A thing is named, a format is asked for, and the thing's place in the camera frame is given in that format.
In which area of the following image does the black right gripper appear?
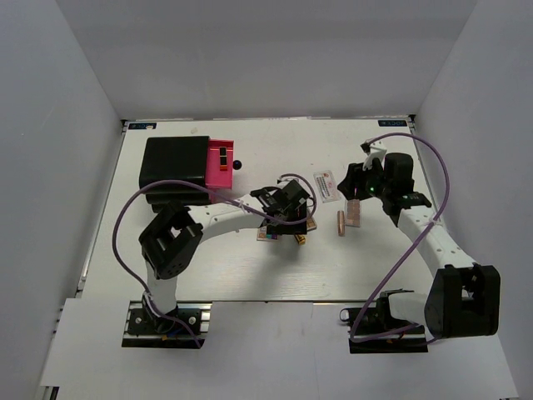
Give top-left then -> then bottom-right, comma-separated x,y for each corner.
336,158 -> 391,201

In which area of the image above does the clear false eyelash box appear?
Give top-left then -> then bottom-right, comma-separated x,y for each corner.
313,170 -> 341,203

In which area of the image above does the rose gold lipstick tube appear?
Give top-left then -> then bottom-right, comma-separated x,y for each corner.
336,210 -> 346,237

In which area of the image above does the mirrored pink eyeshadow palette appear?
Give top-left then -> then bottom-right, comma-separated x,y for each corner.
345,199 -> 361,228

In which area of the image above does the pink black makeup drawer organizer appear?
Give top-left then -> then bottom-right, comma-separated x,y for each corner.
138,136 -> 242,213

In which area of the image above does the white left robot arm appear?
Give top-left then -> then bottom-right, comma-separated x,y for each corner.
139,173 -> 316,333

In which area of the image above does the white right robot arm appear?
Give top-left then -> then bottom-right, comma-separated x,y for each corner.
337,152 -> 501,339

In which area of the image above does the long brown eyeshadow palette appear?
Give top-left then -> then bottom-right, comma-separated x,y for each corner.
306,208 -> 317,232

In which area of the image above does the colourful glitter eyeshadow palette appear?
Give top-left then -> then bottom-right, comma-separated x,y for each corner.
257,227 -> 278,242

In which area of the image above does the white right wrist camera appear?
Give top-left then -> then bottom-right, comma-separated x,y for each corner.
361,140 -> 387,171

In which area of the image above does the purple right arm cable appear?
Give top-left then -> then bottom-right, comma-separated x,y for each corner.
350,132 -> 450,343

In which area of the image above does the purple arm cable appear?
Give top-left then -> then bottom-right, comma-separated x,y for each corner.
350,132 -> 450,343
112,173 -> 317,349

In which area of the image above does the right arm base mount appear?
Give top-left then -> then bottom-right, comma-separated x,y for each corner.
348,307 -> 428,354

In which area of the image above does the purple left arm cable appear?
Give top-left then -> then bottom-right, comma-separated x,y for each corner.
112,173 -> 317,349

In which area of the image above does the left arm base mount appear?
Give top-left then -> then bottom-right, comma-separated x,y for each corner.
122,302 -> 211,349

